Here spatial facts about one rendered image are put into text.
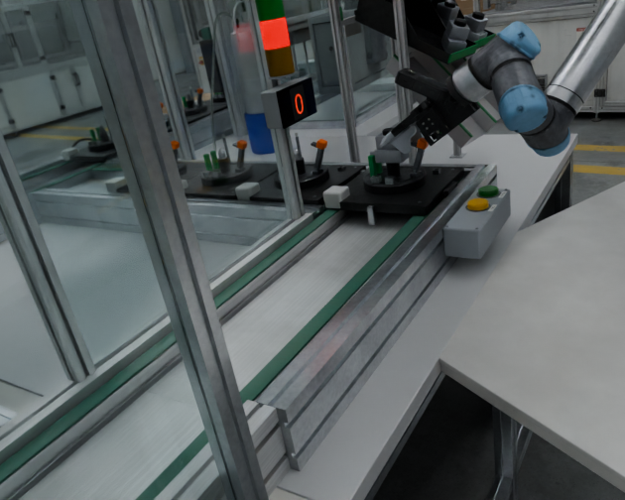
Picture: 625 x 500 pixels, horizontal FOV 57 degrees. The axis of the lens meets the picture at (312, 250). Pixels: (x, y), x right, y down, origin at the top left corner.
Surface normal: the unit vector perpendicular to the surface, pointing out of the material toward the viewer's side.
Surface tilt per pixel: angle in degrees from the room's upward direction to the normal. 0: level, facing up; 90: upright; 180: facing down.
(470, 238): 90
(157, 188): 90
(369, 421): 0
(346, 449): 0
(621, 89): 90
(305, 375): 0
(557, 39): 90
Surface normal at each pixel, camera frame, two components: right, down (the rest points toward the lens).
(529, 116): 0.10, 0.87
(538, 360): -0.16, -0.89
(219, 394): 0.84, 0.10
